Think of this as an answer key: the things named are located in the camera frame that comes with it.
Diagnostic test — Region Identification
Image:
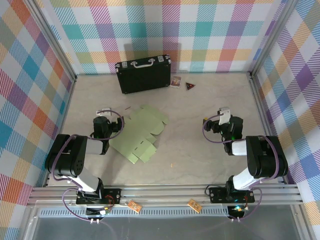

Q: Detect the grey slotted cable duct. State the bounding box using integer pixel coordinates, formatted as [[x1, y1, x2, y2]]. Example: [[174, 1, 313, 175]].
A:
[[38, 208, 231, 218]]

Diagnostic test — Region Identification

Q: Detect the aluminium right side rail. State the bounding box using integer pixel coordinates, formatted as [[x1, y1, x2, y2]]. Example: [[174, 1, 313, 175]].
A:
[[248, 72, 287, 185]]

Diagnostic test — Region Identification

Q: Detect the aluminium left side rail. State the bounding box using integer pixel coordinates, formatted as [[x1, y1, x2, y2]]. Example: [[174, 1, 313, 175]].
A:
[[43, 76, 78, 188]]

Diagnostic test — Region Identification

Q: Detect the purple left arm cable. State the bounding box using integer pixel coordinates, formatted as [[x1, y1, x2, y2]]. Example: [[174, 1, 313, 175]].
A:
[[51, 109, 125, 224]]

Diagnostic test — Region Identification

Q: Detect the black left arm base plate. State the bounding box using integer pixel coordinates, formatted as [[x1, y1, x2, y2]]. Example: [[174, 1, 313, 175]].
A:
[[75, 187, 122, 205]]

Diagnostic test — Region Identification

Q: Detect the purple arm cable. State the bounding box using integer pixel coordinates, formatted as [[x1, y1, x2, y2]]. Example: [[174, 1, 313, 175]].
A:
[[201, 115, 281, 223], [51, 109, 125, 224]]

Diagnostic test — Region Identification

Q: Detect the aluminium front frame rail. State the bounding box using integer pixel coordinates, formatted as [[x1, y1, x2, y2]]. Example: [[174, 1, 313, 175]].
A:
[[26, 184, 305, 208]]

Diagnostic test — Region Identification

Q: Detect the aluminium corner post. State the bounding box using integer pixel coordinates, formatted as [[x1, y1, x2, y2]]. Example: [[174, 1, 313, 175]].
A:
[[248, 0, 301, 78], [24, 0, 78, 82]]

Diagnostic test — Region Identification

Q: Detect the light green paper box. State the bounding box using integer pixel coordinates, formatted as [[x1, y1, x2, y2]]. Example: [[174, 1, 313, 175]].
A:
[[109, 104, 170, 165]]

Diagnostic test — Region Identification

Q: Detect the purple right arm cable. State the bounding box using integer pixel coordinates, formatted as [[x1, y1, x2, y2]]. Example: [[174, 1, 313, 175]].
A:
[[201, 115, 281, 223]]

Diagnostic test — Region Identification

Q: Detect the small green circuit board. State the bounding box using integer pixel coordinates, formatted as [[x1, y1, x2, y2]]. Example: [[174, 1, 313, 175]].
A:
[[99, 205, 113, 216], [231, 204, 250, 214]]

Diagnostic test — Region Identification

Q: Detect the aluminium right corner post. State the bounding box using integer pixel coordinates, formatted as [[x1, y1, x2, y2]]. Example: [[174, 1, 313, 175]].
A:
[[248, 0, 301, 78]]

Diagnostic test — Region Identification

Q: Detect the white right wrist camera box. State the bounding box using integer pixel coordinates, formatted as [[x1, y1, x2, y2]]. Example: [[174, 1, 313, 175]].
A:
[[217, 106, 231, 126]]

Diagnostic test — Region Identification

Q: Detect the black briefcase with white handle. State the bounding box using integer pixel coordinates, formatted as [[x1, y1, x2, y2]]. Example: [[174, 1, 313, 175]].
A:
[[114, 54, 172, 95]]

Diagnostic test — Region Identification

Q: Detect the aluminium left corner post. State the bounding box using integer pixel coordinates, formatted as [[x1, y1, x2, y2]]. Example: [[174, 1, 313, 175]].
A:
[[24, 0, 78, 82]]

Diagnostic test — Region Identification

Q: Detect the small picture card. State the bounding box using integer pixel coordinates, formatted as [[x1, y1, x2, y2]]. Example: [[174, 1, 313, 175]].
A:
[[169, 75, 182, 89]]

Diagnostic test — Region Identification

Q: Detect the orange printed tag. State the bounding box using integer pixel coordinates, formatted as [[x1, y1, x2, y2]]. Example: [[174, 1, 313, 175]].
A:
[[126, 199, 143, 214], [187, 198, 203, 214]]

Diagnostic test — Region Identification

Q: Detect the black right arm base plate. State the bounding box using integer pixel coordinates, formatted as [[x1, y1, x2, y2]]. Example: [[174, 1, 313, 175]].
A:
[[208, 186, 256, 204]]

